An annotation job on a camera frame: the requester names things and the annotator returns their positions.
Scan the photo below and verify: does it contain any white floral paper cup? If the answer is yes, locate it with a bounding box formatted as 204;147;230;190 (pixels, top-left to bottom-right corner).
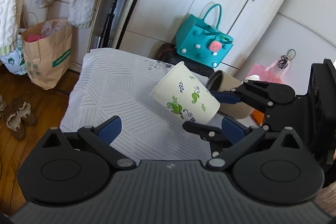
150;61;221;124

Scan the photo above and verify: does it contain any orange cup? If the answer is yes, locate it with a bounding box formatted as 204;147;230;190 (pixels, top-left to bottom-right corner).
251;109;265;126

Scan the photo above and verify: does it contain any beige cup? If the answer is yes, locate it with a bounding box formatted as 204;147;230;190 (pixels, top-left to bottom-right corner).
206;69;255;120

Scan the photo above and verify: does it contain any pink gift bag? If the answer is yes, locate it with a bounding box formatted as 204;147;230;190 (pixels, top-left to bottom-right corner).
245;60;290;84

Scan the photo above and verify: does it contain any black keyring bunch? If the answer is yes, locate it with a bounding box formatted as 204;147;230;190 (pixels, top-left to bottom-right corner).
277;48;296;69

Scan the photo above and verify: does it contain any white patterned tablecloth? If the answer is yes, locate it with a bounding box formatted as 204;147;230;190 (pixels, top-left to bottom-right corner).
60;48;211;162

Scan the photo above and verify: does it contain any teal handbag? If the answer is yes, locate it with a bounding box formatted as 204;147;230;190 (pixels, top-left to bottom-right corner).
175;3;234;68

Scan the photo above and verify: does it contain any brown fluffy slipper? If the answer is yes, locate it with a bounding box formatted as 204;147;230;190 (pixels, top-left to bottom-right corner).
11;98;37;126
5;112;26;140

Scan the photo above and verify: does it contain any black bag behind table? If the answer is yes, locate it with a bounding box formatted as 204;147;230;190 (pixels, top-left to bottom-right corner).
155;43;214;77

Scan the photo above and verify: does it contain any brown paper bag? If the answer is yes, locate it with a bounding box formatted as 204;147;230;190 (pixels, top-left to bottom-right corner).
22;19;72;90

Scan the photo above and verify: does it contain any white plastic bag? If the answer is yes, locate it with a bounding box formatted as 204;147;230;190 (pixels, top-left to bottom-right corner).
1;28;27;75

